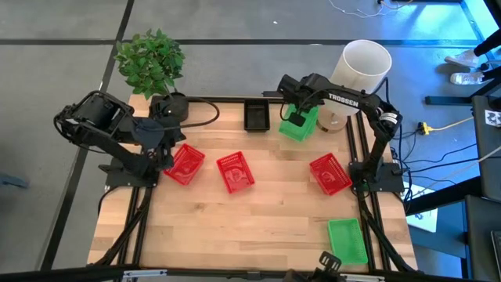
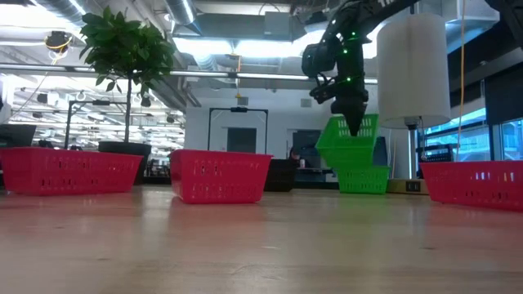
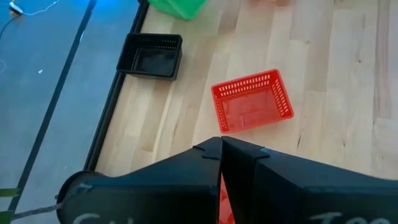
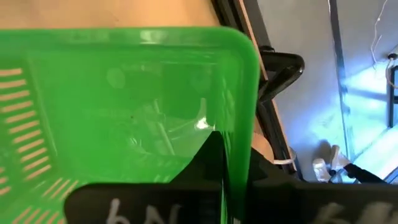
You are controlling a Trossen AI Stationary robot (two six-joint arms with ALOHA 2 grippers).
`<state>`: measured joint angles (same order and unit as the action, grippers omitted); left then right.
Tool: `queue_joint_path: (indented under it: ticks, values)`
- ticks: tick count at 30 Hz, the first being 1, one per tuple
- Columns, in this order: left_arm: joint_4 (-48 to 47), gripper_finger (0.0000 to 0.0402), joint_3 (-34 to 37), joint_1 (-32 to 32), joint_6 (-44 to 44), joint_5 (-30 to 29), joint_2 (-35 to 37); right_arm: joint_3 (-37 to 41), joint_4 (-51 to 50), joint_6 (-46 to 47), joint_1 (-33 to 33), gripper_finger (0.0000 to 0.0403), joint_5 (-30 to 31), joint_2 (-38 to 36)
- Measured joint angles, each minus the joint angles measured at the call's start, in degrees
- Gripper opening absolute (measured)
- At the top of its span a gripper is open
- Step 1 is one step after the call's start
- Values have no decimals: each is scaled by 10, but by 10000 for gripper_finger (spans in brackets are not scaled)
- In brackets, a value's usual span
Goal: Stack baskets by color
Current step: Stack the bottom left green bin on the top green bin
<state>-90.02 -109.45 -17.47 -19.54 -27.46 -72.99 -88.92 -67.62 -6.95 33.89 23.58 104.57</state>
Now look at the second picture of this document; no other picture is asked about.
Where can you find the black slotted plastic basket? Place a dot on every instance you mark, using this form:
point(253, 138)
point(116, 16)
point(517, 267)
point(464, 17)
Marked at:
point(282, 163)
point(280, 181)

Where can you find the red slotted plastic basket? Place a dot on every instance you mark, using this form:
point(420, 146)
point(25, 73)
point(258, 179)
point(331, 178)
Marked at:
point(220, 179)
point(478, 188)
point(69, 171)

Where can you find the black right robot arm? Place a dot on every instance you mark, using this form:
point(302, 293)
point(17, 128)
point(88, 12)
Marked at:
point(351, 53)

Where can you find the white cylindrical lamp shade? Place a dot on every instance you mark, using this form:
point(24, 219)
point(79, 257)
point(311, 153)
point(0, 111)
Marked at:
point(412, 69)

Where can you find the green slotted plastic basket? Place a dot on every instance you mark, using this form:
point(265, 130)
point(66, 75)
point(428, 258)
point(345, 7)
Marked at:
point(363, 179)
point(345, 153)

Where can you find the person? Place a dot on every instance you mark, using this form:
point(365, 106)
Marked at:
point(293, 154)

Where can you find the black metal frame station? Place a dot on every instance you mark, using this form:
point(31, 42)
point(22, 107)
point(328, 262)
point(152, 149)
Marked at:
point(239, 109)
point(100, 102)

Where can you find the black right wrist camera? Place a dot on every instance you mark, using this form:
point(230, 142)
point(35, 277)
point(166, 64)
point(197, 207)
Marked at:
point(323, 92)

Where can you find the black ceiling-hung device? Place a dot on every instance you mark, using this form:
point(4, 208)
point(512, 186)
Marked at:
point(58, 41)

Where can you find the black monitor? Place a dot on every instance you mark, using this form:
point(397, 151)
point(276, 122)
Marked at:
point(16, 135)

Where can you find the black mesh crate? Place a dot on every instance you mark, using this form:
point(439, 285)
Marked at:
point(437, 154)

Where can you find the dark blue chair back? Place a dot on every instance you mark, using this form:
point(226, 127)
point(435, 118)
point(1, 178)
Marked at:
point(381, 151)

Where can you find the green leafy indoor tree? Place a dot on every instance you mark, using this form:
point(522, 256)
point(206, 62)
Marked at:
point(126, 45)

